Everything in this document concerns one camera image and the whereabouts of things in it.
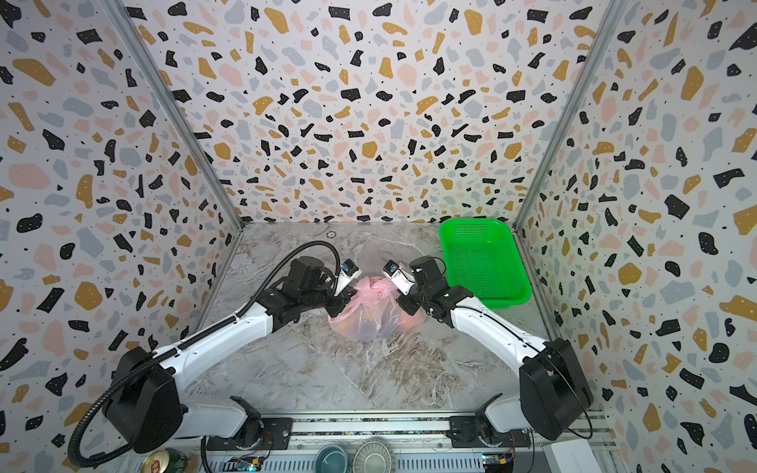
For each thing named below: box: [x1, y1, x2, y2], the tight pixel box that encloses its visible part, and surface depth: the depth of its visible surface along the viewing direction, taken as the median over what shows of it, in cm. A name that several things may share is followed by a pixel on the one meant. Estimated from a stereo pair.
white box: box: [542, 438, 604, 473], surface depth 69 cm
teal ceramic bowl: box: [313, 444, 349, 473], surface depth 72 cm
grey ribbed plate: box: [351, 440, 395, 473], surface depth 72 cm
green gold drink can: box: [139, 447, 189, 473], surface depth 63 cm
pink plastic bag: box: [328, 275, 428, 342], surface depth 86 cm
